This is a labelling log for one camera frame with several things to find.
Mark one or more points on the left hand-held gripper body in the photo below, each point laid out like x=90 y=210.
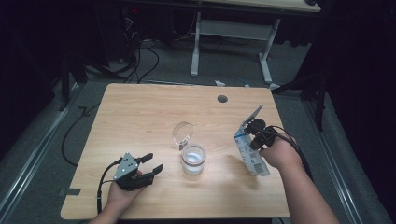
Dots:
x=127 y=169

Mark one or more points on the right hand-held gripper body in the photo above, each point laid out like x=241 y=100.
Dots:
x=264 y=135

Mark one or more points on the white and blue pouch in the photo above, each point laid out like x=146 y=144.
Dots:
x=252 y=161

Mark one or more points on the clear glass jar with lid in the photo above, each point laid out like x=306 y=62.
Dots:
x=186 y=169

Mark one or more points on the clear glass cup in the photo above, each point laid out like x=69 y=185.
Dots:
x=193 y=158

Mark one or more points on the person's left hand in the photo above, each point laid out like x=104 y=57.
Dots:
x=121 y=196

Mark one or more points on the person's right hand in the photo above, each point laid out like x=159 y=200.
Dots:
x=285 y=154

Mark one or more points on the small blue and white scrap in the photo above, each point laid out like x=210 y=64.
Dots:
x=244 y=83

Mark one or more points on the grey tape strip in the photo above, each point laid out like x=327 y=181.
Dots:
x=70 y=192

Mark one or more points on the black tripod stand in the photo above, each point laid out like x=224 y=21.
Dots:
x=320 y=105

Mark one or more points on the small white floor scrap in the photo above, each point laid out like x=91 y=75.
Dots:
x=219 y=83

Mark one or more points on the black metal stand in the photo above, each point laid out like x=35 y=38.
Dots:
x=64 y=90

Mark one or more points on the dark curtain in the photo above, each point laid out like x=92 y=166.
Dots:
x=28 y=62
x=364 y=93

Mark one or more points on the white-framed wooden desk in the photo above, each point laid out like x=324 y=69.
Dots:
x=236 y=29

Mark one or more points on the dark computer tower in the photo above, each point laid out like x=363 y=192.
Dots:
x=129 y=31

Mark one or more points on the small black object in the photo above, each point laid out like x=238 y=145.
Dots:
x=310 y=2

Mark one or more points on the aluminium floor rail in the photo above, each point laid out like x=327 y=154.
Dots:
x=330 y=158
x=31 y=161

